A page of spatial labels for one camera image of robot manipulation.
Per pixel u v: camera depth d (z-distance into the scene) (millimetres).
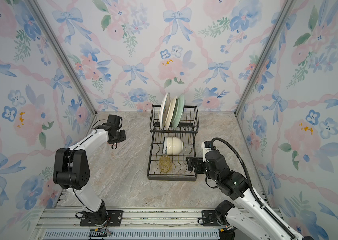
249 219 567
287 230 404
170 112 729
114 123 762
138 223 732
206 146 631
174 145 879
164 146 879
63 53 858
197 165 628
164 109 706
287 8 691
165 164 902
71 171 506
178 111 745
